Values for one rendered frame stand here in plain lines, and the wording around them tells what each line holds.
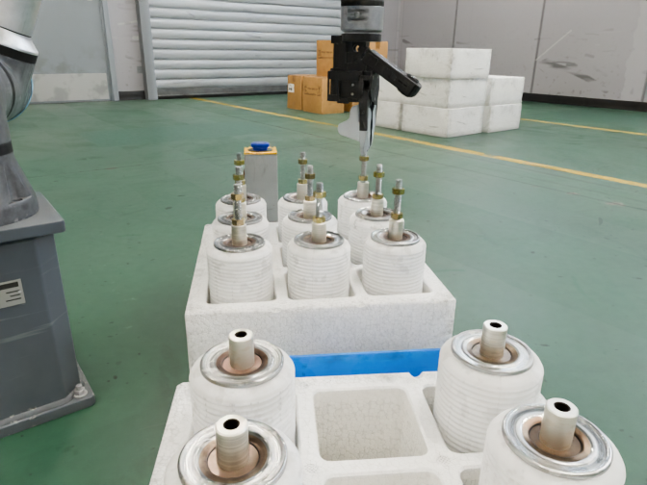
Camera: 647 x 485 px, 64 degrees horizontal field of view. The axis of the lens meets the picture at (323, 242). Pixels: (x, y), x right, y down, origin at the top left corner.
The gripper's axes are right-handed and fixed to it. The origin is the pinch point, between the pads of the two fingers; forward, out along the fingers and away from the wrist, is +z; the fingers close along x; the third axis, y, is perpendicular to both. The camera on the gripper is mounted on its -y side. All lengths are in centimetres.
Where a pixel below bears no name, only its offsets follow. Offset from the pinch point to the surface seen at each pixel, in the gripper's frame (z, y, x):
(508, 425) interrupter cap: 9, -25, 61
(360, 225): 10.4, -2.7, 15.0
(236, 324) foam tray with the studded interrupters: 18.9, 9.0, 38.7
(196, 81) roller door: 17, 291, -431
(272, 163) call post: 5.6, 21.6, -5.2
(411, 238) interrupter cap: 9.3, -12.1, 21.4
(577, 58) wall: -14, -103, -532
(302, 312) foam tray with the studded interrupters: 17.5, 0.6, 34.7
